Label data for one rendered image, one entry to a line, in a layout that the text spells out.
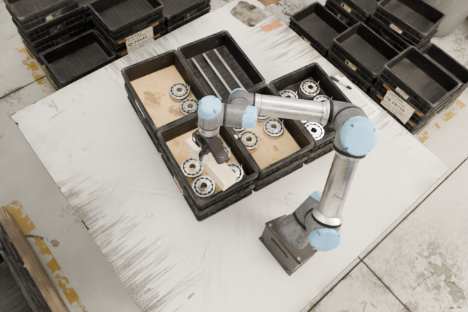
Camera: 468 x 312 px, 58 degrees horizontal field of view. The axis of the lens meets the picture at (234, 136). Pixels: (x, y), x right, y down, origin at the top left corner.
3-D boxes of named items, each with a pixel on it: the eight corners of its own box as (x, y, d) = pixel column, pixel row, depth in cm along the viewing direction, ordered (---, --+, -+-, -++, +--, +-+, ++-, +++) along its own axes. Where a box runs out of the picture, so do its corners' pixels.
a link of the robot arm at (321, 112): (362, 97, 156) (230, 80, 153) (370, 108, 146) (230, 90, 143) (354, 125, 161) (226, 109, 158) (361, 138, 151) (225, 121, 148)
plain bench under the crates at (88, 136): (395, 215, 276) (450, 168, 217) (201, 400, 216) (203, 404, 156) (239, 63, 333) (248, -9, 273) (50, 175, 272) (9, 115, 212)
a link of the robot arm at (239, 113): (256, 98, 145) (225, 95, 144) (258, 111, 134) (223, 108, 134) (254, 119, 148) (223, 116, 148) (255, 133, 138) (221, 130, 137)
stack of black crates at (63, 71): (99, 51, 309) (93, 28, 289) (122, 77, 298) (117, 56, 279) (49, 76, 294) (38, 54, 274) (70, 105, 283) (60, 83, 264)
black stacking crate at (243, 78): (263, 96, 217) (267, 82, 207) (213, 119, 207) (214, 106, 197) (224, 44, 233) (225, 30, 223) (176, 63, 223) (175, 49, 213)
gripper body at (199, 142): (207, 131, 161) (208, 113, 151) (221, 147, 158) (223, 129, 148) (191, 141, 158) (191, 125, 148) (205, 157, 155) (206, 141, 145)
